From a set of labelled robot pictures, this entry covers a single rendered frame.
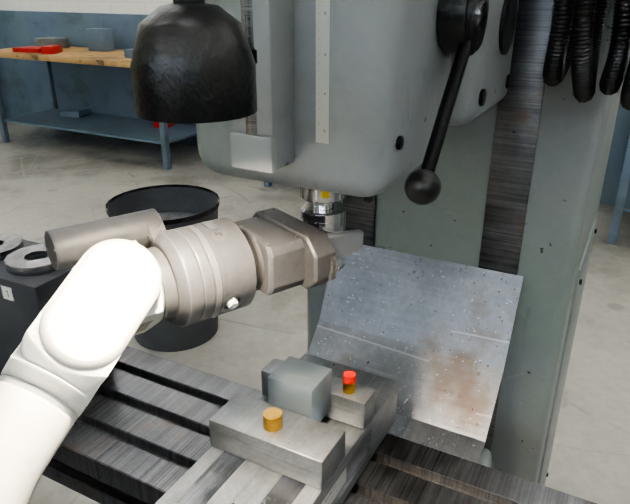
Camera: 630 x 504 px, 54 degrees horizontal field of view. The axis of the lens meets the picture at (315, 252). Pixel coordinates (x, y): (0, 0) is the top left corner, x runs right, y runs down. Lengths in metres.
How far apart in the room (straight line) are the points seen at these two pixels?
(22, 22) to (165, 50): 7.32
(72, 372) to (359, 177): 0.27
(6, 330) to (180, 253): 0.54
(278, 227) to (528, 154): 0.45
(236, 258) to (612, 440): 2.08
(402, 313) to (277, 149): 0.58
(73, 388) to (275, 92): 0.27
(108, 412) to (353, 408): 0.38
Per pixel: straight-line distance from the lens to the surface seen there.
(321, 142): 0.52
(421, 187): 0.50
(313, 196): 0.61
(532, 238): 0.98
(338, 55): 0.50
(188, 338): 2.76
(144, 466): 0.87
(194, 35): 0.35
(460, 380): 1.01
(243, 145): 0.51
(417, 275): 1.03
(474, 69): 0.67
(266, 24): 0.48
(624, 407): 2.68
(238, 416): 0.75
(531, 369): 1.08
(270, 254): 0.56
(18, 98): 7.99
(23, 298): 0.97
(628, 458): 2.45
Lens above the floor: 1.48
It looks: 24 degrees down
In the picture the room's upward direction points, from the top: straight up
